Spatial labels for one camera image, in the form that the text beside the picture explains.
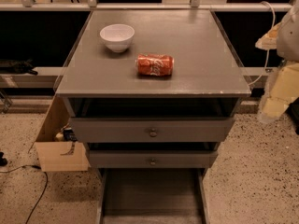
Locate white hanging cable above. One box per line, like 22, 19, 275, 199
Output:
248, 1, 278, 87

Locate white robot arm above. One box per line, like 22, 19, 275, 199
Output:
255, 0, 299, 124

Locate grey drawer cabinet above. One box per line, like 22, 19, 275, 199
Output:
57, 9, 250, 224

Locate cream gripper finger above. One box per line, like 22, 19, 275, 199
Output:
255, 22, 280, 50
258, 61, 299, 123

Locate grey top drawer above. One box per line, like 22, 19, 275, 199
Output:
69, 118, 235, 143

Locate red coke can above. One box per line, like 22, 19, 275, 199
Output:
135, 53, 174, 77

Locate items inside cardboard box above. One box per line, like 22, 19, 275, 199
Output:
54, 126, 77, 142

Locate grey bottom drawer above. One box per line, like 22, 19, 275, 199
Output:
95, 169, 210, 224

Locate grey drawer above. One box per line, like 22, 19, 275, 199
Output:
95, 169, 210, 224
69, 118, 235, 143
88, 150, 218, 168

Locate black object on ledge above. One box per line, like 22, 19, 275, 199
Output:
0, 59, 38, 76

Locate grey middle drawer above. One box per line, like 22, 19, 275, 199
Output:
88, 150, 218, 168

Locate black floor cable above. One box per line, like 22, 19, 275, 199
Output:
0, 164, 50, 224

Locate cardboard box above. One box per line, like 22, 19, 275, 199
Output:
35, 97, 90, 172

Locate white ceramic bowl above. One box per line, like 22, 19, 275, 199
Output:
100, 24, 135, 53

